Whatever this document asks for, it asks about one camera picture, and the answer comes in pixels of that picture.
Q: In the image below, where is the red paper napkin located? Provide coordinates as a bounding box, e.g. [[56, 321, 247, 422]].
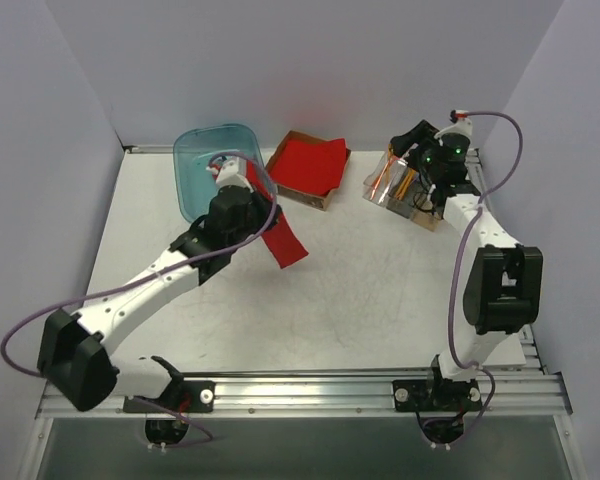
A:
[[246, 162, 309, 269]]

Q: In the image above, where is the yellow plastic spoon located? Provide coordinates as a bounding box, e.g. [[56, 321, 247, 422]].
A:
[[395, 169, 417, 201]]

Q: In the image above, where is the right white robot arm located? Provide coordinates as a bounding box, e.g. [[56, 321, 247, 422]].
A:
[[389, 111, 543, 409]]

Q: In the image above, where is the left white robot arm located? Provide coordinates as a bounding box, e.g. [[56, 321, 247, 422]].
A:
[[37, 186, 282, 412]]

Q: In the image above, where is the red napkin stack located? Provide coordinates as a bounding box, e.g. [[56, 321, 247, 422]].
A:
[[270, 138, 347, 196]]

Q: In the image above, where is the clear acrylic utensil holder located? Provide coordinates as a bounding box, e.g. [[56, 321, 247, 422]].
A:
[[363, 149, 441, 232]]

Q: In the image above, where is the copper metallic spoon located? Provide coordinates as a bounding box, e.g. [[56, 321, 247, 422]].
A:
[[370, 157, 394, 199]]

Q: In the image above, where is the blue transparent plastic bin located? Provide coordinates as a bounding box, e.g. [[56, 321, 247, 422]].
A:
[[173, 123, 264, 223]]

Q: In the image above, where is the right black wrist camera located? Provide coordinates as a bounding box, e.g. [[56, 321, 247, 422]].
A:
[[434, 117, 473, 165]]

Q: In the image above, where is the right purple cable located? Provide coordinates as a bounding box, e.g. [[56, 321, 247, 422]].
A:
[[419, 108, 525, 446]]

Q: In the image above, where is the aluminium front rail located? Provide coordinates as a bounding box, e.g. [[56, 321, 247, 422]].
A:
[[39, 372, 574, 419]]

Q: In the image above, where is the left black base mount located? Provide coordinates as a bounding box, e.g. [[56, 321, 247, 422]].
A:
[[122, 380, 216, 414]]

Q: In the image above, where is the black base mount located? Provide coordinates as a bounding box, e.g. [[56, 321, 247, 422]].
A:
[[392, 368, 482, 413], [122, 380, 216, 414]]

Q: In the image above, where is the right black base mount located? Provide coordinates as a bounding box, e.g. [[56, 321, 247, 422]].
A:
[[392, 368, 482, 413]]

